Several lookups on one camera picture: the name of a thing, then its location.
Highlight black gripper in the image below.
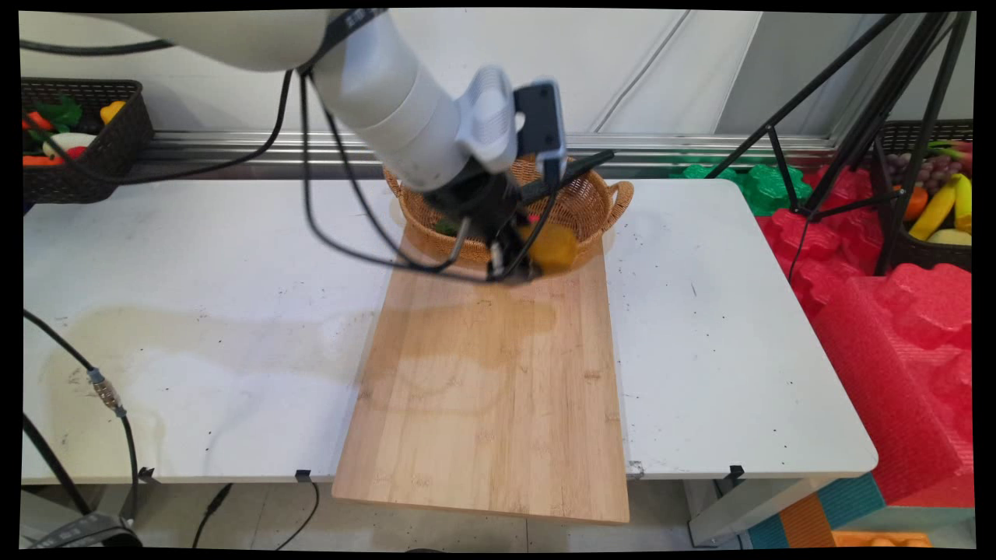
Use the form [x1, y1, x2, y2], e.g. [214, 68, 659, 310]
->
[424, 171, 543, 283]

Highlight yellow toy bell pepper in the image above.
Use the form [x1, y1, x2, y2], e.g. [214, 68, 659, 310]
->
[517, 223, 579, 275]

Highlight dark green toy cucumber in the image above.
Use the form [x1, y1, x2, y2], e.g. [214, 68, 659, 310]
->
[520, 150, 617, 206]

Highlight wooden cutting board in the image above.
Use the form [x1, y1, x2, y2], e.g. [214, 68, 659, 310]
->
[332, 233, 631, 524]

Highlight green foam mat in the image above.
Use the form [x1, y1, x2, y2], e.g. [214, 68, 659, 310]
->
[669, 162, 815, 218]

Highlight white table leg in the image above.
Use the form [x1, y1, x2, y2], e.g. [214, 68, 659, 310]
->
[683, 476, 827, 547]

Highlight red foam mat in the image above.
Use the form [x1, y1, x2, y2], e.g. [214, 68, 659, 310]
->
[756, 165, 975, 509]

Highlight teal and orange mat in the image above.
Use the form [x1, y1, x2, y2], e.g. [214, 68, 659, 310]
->
[745, 473, 935, 550]

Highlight black plastic vegetable basket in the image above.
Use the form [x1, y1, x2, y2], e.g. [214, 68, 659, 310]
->
[22, 78, 155, 205]

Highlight black plastic fruit basket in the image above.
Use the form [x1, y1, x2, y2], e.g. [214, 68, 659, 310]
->
[871, 119, 973, 273]

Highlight black tripod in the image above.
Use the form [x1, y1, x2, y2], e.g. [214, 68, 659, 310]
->
[704, 12, 973, 278]

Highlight large yellow toy banana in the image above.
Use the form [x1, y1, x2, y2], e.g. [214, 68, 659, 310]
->
[908, 180, 956, 242]

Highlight purple toy grapes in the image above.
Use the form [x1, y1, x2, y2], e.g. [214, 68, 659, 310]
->
[887, 153, 964, 189]

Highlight white toy radish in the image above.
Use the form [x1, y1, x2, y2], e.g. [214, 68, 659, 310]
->
[42, 132, 99, 158]

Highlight small yellow toy banana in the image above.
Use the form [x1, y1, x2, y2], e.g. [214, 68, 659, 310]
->
[952, 173, 973, 234]

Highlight red green toy vegetable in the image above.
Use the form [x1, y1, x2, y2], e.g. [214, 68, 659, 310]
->
[926, 139, 973, 163]

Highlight green leafy toy vegetable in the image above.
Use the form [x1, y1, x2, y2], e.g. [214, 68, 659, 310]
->
[33, 96, 84, 135]

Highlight grey device under table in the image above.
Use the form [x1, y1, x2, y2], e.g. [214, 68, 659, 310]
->
[27, 511, 143, 550]

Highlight wicker basket with handles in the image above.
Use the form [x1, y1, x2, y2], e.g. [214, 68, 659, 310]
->
[383, 152, 635, 271]

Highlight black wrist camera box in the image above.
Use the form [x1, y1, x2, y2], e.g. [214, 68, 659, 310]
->
[513, 79, 568, 189]

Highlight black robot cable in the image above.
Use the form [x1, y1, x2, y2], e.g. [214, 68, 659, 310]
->
[298, 68, 558, 284]

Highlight metal wall rail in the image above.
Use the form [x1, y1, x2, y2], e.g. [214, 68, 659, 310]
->
[132, 130, 838, 181]

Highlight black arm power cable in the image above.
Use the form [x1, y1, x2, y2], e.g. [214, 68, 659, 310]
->
[22, 37, 294, 186]

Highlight thin black hanging cable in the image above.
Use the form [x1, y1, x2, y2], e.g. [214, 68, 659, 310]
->
[191, 483, 233, 550]
[275, 476, 321, 551]

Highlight cable with metal connector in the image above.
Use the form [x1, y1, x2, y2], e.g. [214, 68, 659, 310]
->
[22, 310, 141, 523]

